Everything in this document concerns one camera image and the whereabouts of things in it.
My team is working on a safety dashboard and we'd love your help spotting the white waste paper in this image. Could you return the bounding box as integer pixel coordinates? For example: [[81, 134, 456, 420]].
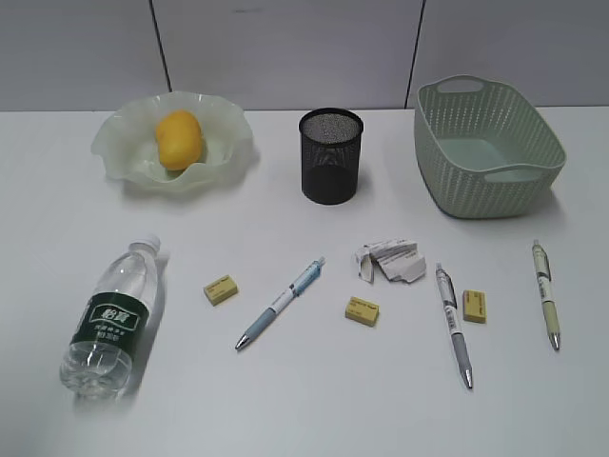
[[355, 239, 426, 284]]

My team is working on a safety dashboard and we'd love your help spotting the yellow mango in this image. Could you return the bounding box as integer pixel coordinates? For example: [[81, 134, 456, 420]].
[[155, 110, 203, 171]]

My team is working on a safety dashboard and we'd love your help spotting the clear water bottle green label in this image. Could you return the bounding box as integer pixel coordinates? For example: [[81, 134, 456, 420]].
[[59, 234, 161, 399]]

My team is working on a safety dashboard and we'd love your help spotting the blue white ballpoint pen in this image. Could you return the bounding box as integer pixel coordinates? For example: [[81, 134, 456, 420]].
[[235, 257, 325, 351]]

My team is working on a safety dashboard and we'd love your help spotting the black mesh pen holder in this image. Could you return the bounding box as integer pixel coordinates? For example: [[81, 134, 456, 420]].
[[299, 108, 363, 206]]

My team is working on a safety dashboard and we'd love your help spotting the yellow eraser middle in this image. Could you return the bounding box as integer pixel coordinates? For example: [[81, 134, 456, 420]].
[[344, 296, 380, 328]]

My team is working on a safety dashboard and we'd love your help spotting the yellow eraser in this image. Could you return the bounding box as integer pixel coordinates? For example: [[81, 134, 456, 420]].
[[462, 289, 487, 324], [204, 275, 239, 306], [344, 296, 380, 328]]

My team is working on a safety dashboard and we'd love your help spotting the yellow eraser left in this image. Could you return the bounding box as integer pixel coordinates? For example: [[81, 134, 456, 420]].
[[204, 275, 239, 306]]

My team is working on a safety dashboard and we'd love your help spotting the grey white ballpoint pen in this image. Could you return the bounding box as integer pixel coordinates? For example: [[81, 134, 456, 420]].
[[435, 263, 474, 390]]

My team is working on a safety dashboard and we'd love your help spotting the yellow eraser right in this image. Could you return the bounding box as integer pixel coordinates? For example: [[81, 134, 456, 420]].
[[462, 289, 487, 324]]

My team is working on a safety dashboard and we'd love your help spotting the green plastic woven basket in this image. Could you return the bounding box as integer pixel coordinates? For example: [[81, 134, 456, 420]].
[[414, 75, 566, 219]]

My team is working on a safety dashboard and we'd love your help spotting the translucent green wavy plate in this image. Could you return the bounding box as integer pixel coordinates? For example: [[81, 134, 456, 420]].
[[90, 91, 253, 193]]

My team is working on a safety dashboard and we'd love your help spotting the beige white ballpoint pen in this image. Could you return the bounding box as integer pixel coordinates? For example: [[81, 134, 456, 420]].
[[532, 239, 560, 352]]

